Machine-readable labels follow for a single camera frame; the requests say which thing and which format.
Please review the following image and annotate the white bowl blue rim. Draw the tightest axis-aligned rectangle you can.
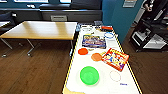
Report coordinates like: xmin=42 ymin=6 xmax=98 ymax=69
xmin=103 ymin=31 xmax=115 ymax=39

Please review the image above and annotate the bright window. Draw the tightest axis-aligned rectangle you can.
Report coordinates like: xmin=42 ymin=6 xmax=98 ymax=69
xmin=13 ymin=0 xmax=39 ymax=4
xmin=60 ymin=0 xmax=72 ymax=4

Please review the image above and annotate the yellow wooden table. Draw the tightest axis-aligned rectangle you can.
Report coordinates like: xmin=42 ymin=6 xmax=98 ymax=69
xmin=0 ymin=21 xmax=78 ymax=58

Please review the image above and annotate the small red flat box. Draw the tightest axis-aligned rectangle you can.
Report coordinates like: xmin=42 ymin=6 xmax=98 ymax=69
xmin=101 ymin=25 xmax=114 ymax=32

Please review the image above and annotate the dark small device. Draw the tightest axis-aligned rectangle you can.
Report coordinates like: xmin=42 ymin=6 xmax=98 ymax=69
xmin=75 ymin=23 xmax=83 ymax=33

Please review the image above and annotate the orange round lid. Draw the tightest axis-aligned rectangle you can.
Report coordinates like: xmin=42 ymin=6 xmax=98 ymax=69
xmin=90 ymin=52 xmax=103 ymax=62

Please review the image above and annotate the green plastic bowl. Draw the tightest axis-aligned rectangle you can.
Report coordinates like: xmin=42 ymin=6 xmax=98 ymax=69
xmin=79 ymin=65 xmax=100 ymax=86

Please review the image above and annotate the black office chair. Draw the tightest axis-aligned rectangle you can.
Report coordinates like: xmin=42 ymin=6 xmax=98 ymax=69
xmin=0 ymin=11 xmax=18 ymax=26

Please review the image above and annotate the white serving table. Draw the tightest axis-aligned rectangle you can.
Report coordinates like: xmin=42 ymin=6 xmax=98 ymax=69
xmin=61 ymin=23 xmax=144 ymax=94

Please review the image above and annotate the red board game box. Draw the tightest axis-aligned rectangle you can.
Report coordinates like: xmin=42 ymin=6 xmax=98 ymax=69
xmin=101 ymin=47 xmax=130 ymax=72

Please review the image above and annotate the red round lid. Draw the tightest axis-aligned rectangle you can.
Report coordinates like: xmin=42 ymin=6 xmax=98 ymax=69
xmin=77 ymin=47 xmax=89 ymax=56

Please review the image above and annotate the white round plate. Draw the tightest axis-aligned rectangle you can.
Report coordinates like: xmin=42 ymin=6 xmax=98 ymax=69
xmin=80 ymin=26 xmax=96 ymax=34

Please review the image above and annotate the black cushion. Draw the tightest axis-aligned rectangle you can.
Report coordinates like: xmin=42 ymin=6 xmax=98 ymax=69
xmin=70 ymin=0 xmax=103 ymax=10

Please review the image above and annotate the blue purple board game box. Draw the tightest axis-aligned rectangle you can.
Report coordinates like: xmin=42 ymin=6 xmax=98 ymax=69
xmin=81 ymin=34 xmax=107 ymax=50

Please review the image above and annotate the yellow wall sign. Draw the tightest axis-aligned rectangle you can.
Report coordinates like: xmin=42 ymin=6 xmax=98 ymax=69
xmin=122 ymin=0 xmax=138 ymax=8

